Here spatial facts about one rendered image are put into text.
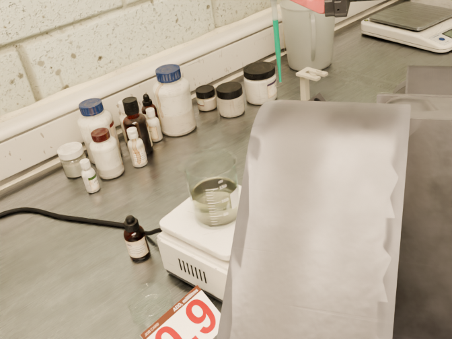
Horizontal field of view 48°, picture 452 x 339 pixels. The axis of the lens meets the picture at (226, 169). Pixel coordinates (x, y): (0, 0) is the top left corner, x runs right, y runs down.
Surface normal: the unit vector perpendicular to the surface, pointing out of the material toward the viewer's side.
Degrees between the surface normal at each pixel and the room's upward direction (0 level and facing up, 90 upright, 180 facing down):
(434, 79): 23
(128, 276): 0
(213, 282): 90
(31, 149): 90
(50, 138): 90
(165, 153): 0
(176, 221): 0
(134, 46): 90
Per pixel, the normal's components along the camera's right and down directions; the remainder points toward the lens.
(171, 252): -0.63, 0.49
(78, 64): 0.65, 0.35
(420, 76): -0.24, -0.54
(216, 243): -0.12, -0.83
